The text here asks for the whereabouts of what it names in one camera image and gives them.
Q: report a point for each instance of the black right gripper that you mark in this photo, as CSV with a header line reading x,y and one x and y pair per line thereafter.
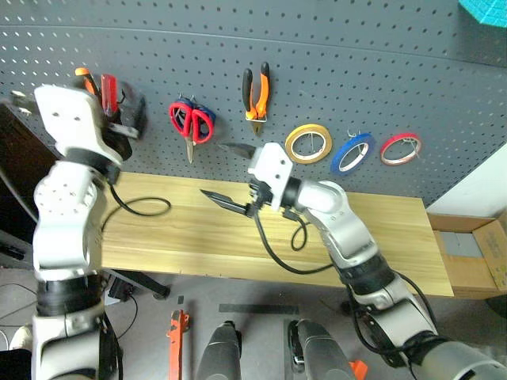
x,y
261,196

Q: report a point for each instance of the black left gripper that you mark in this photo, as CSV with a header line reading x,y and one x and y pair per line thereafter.
x,y
120,146

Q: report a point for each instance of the orange black combination pliers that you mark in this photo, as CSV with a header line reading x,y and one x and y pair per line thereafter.
x,y
261,107

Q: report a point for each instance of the blue tape roll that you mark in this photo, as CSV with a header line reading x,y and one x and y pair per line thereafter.
x,y
336,164

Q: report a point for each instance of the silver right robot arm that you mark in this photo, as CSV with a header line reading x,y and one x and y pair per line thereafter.
x,y
348,229

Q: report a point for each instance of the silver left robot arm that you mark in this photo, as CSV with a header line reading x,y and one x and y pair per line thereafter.
x,y
59,221

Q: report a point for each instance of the orange metal bar clamp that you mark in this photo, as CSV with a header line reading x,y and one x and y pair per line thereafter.
x,y
176,344

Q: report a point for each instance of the orange black screwdriver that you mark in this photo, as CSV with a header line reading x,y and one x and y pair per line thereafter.
x,y
89,81

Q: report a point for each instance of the silver loop pegboard hook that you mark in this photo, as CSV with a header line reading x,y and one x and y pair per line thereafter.
x,y
253,120

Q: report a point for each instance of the yellow tape roll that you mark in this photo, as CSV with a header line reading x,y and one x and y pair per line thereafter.
x,y
305,159

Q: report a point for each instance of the black floor tape strip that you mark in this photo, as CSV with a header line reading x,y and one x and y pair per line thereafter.
x,y
259,309

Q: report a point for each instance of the black table leg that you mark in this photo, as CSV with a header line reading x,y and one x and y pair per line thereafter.
x,y
146,283

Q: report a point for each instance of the red tape roll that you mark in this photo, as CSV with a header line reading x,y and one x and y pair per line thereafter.
x,y
386,157

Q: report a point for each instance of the grey perforated pegboard panel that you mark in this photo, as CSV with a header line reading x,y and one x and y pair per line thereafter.
x,y
356,79

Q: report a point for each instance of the dark grey rounded housing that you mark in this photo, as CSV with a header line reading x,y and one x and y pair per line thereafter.
x,y
219,352
321,352

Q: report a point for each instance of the orange plastic piece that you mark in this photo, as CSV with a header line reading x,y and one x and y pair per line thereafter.
x,y
359,370

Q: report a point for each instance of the white rounded object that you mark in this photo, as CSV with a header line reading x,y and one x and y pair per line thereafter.
x,y
20,337

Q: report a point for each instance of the brown cardboard box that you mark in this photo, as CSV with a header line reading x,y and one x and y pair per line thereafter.
x,y
471,273

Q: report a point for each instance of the cyan plastic basket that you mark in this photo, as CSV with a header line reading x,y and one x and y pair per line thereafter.
x,y
487,10

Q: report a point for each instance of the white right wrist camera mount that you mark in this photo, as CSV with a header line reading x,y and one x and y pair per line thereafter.
x,y
273,166

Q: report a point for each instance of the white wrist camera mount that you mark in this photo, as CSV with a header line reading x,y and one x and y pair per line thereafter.
x,y
273,166
71,118

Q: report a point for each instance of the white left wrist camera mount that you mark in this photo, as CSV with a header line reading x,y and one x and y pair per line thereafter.
x,y
71,118

